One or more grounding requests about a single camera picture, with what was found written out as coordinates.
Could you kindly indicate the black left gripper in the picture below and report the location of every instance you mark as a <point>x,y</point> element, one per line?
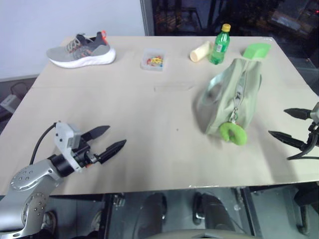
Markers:
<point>84,153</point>

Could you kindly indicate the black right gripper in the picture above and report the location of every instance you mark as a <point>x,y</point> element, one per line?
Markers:
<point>314,135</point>

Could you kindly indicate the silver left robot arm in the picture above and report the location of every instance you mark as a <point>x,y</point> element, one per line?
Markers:
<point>29,174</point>

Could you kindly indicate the light green zipper bag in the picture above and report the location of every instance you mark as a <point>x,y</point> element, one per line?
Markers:
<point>245,99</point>

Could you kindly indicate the green plush zipper charm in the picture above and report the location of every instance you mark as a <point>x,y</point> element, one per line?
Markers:
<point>238,139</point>

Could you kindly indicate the green sponge block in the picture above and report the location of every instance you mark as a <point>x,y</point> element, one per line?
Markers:
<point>256,51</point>

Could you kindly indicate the grey sneaker white sole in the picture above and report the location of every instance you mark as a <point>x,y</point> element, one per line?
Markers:
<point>82,53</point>

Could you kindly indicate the clear plastic box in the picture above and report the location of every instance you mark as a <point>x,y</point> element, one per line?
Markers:
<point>154,61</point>

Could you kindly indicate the colourful small clips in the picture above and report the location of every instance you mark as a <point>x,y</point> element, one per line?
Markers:
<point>155,61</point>

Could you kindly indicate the green plastic soda bottle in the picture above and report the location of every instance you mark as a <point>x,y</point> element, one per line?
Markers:
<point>218,48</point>

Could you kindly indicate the cream cylindrical roll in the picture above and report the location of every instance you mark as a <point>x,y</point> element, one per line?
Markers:
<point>200,51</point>

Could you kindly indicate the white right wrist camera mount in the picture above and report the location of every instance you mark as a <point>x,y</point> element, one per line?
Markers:
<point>316,112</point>

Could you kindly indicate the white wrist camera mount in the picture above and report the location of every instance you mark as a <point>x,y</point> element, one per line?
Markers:
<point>63,135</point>
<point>316,112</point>

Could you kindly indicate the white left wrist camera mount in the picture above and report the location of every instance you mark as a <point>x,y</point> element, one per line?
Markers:
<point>63,135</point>

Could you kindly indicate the grey window frame post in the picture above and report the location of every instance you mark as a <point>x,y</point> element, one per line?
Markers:
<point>147,17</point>

